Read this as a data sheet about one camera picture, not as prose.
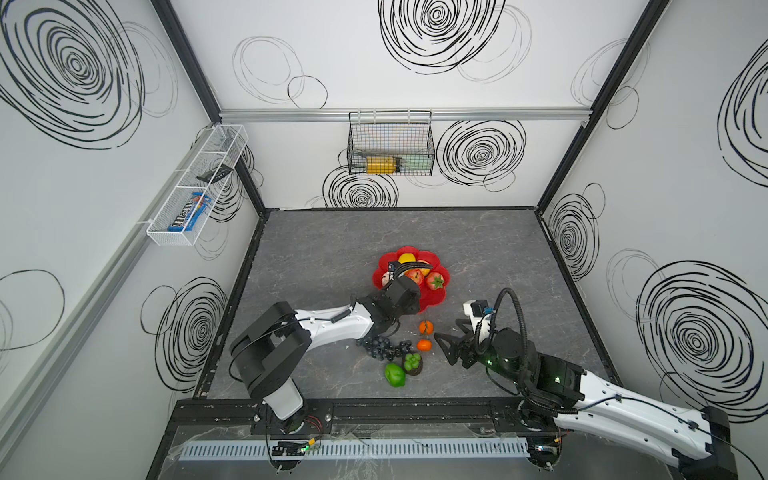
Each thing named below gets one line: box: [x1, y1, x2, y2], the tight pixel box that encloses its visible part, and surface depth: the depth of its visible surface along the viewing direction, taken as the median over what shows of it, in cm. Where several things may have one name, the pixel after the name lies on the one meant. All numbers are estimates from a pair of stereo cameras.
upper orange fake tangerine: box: [419, 320, 434, 335], surface depth 88 cm
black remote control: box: [196, 164, 234, 183], surface depth 81 cm
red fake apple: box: [404, 268, 425, 285], surface depth 95 cm
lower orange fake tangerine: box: [416, 339, 432, 352], surface depth 84 cm
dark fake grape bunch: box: [356, 336, 412, 361], surface depth 83 cm
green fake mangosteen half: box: [402, 351, 423, 376], surface depth 79 cm
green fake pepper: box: [384, 363, 406, 388], surface depth 79 cm
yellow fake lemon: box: [398, 252, 417, 264], surface depth 102 cm
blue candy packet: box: [168, 192, 212, 232], surface depth 72 cm
